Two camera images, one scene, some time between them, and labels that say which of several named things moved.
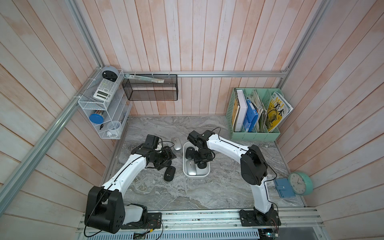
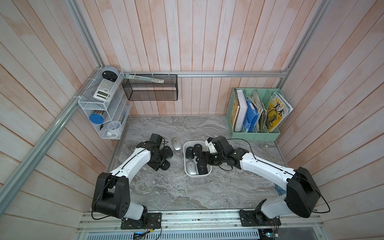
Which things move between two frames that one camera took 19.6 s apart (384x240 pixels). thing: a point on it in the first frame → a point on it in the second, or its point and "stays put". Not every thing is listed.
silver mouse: x=191 y=168 stays put
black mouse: x=169 y=173 → x=202 y=169
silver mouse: x=177 y=145 stays put
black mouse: x=189 y=153 stays put
